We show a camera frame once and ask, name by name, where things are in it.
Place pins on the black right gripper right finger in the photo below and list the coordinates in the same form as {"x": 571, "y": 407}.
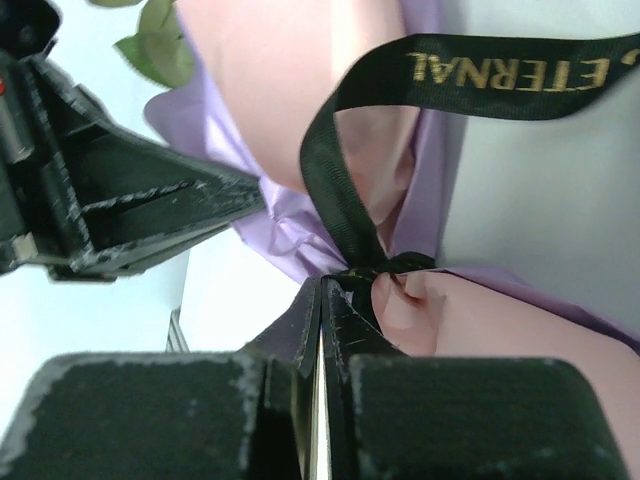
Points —
{"x": 392, "y": 416}

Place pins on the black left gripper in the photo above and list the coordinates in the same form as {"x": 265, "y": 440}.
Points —
{"x": 83, "y": 196}

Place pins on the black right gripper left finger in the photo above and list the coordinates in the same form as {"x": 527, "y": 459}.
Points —
{"x": 248, "y": 414}

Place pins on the purple wrapping paper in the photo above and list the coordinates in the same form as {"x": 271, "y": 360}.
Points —
{"x": 262, "y": 68}

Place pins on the yellow flower bunch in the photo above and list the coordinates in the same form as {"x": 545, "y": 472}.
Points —
{"x": 158, "y": 49}

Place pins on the pink wrapping paper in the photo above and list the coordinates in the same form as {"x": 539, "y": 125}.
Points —
{"x": 434, "y": 194}

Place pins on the black gold-lettered ribbon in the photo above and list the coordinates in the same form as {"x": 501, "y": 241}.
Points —
{"x": 547, "y": 186}

